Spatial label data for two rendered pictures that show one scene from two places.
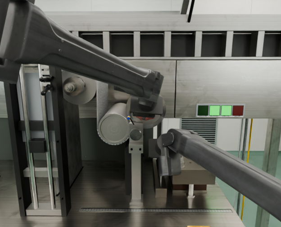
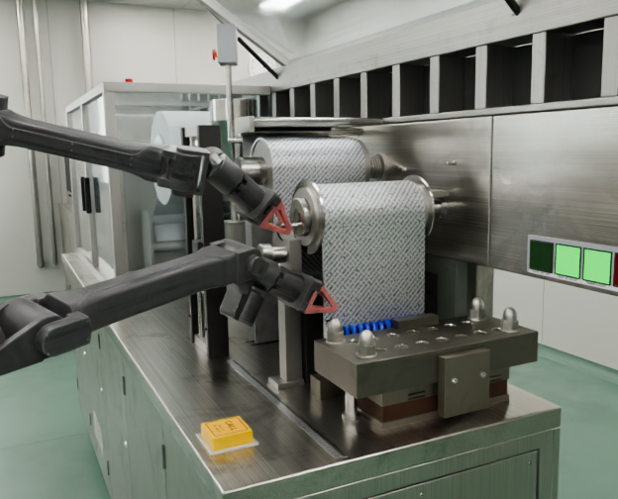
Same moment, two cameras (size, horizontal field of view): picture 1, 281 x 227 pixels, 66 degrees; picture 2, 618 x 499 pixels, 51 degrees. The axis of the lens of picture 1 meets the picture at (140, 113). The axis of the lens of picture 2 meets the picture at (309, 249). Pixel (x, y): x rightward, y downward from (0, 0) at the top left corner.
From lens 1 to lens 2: 118 cm
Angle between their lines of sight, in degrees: 63
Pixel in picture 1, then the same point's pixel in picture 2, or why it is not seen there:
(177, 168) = (230, 306)
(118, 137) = not seen: hidden behind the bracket
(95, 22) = (383, 49)
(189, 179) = (329, 370)
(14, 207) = not seen: hidden behind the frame
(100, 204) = (252, 366)
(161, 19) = (468, 20)
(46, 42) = (1, 132)
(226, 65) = (599, 125)
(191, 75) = (519, 154)
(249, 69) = not seen: outside the picture
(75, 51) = (25, 136)
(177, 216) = (274, 416)
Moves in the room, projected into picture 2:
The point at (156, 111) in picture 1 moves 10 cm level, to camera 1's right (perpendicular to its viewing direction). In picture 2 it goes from (254, 213) to (274, 218)
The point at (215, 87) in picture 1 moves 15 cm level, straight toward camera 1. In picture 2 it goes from (571, 190) to (486, 192)
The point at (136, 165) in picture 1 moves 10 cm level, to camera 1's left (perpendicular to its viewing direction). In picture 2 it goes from (281, 314) to (262, 304)
